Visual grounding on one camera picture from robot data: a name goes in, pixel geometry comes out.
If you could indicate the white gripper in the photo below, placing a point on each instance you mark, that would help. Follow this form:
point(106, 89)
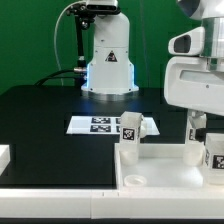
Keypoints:
point(189, 84)

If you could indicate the white square tabletop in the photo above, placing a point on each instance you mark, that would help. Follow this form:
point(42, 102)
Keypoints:
point(160, 166)

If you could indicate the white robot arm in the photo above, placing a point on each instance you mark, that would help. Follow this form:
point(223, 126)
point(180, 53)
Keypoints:
point(110, 73)

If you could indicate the white obstacle fence rail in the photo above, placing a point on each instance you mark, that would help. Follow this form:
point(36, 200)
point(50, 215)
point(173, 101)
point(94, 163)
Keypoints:
point(121, 202)

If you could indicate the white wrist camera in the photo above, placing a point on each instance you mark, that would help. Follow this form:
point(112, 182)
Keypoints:
point(190, 43)

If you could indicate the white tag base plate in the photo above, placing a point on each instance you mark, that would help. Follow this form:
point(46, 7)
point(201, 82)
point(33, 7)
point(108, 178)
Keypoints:
point(94, 125)

